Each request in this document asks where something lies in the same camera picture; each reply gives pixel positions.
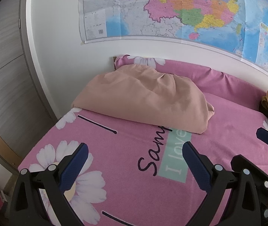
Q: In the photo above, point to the grey wooden wardrobe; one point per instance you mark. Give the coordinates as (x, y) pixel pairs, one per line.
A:
(4, 75)

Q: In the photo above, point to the wooden headboard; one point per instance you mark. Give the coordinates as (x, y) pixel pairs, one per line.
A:
(114, 63)

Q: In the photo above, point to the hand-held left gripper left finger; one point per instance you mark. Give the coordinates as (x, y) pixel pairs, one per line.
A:
(75, 167)

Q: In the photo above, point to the pink coat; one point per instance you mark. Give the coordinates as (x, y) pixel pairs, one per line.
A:
(143, 101)

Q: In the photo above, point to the colourful wall map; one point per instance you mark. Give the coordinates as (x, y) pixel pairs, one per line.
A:
(171, 4)

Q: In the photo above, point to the pink daisy bed sheet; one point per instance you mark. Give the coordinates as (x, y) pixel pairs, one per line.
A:
(129, 146)

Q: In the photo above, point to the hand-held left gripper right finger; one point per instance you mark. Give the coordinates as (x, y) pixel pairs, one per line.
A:
(195, 167)

